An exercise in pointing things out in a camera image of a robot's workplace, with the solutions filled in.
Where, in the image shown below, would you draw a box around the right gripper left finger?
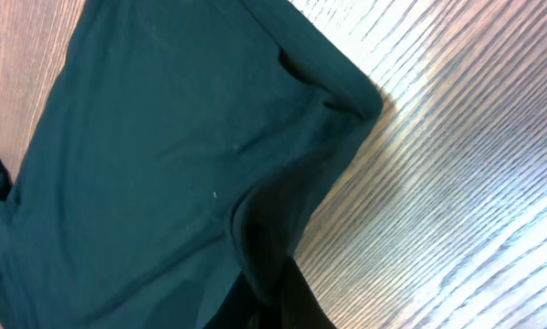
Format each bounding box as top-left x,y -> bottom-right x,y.
204,271 -> 264,329

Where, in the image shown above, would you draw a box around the black t-shirt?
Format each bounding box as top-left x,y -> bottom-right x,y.
0,0 -> 383,328

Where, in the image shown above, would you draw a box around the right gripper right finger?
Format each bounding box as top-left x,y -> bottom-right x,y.
272,257 -> 336,329

